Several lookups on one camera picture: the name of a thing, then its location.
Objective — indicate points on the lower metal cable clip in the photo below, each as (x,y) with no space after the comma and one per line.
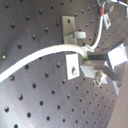
(72,66)

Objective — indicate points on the metal cable clip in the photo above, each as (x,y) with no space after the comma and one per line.
(72,66)
(70,34)

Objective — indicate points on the small metal clip top right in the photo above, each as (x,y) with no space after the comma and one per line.
(107,21)

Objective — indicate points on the upper metal cable clip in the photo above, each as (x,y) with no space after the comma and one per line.
(70,34)

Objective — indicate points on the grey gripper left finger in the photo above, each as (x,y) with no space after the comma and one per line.
(98,71)

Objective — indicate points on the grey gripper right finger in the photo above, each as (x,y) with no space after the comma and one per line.
(99,55)

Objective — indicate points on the thin white wire red marker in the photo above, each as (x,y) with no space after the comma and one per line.
(105,2)

